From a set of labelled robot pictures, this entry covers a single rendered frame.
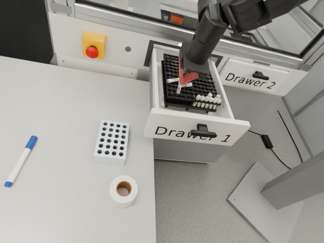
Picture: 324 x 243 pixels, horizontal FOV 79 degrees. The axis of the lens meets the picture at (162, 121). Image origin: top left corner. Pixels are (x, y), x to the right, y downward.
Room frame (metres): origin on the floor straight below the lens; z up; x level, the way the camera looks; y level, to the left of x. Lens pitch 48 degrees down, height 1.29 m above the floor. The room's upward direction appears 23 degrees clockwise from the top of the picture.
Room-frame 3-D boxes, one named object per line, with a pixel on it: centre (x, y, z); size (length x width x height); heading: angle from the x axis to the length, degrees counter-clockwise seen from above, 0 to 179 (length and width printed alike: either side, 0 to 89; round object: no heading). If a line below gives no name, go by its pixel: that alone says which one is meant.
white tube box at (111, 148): (0.30, 0.11, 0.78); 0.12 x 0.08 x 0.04; 19
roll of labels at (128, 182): (0.18, 0.02, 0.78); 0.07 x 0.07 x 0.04
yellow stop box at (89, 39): (0.56, 0.32, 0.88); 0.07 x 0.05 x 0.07; 111
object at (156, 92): (0.59, -0.03, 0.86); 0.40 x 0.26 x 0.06; 21
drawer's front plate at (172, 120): (0.39, -0.10, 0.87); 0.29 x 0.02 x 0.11; 111
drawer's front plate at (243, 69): (0.80, -0.28, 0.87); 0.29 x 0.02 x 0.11; 111
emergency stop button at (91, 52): (0.53, 0.30, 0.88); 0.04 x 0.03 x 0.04; 111
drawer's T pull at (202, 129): (0.37, -0.11, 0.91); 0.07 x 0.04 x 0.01; 111
